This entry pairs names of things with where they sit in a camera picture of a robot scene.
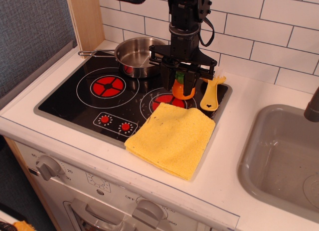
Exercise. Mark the steel saucepan with handle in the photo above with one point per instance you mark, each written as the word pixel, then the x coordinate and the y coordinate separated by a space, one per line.
pixel 133 56

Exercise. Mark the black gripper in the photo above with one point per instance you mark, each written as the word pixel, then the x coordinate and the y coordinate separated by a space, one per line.
pixel 183 55

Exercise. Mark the yellow scrub brush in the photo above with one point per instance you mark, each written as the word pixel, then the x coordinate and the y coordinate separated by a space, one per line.
pixel 209 101

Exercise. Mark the red right stove knob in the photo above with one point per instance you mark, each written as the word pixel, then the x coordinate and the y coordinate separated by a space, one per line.
pixel 125 127

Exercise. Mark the oven door with handle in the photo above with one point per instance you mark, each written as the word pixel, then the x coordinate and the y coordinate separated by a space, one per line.
pixel 96 216

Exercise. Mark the red stove knob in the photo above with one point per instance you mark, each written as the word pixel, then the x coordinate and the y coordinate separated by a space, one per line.
pixel 125 127
pixel 104 119

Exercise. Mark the orange carrot salt shaker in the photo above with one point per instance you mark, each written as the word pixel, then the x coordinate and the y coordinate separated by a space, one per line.
pixel 177 89

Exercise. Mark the grey faucet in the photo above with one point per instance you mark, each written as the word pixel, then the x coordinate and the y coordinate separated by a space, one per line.
pixel 311 112

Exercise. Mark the grey timer knob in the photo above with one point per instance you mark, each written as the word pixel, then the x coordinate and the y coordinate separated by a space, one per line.
pixel 47 167

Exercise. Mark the grey oven knob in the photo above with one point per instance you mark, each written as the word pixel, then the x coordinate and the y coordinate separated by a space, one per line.
pixel 148 213

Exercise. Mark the yellow folded cloth napkin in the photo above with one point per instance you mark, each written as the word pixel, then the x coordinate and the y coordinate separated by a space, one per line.
pixel 173 139

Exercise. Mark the wooden side post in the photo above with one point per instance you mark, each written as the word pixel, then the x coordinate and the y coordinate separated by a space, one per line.
pixel 87 23

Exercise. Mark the orange fuzzy object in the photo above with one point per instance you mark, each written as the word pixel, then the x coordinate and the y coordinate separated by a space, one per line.
pixel 17 226

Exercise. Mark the red left stove knob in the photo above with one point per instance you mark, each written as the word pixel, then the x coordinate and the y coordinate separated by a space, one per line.
pixel 104 119

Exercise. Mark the black toy stovetop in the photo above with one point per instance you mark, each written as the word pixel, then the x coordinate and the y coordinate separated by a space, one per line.
pixel 99 88

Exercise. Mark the grey sink basin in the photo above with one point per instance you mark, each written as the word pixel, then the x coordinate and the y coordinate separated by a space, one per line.
pixel 280 161

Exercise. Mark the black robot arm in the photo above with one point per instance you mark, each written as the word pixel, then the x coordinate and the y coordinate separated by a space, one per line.
pixel 189 15

